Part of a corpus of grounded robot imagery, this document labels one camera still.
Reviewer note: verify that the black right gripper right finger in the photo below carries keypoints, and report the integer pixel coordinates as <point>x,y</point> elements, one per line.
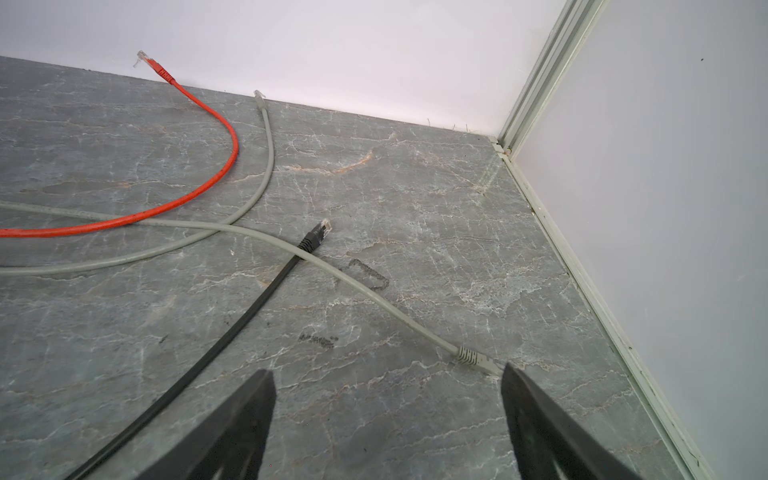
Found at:
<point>547,442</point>

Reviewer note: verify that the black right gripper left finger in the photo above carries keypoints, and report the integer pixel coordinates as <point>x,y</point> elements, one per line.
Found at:
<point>230,443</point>

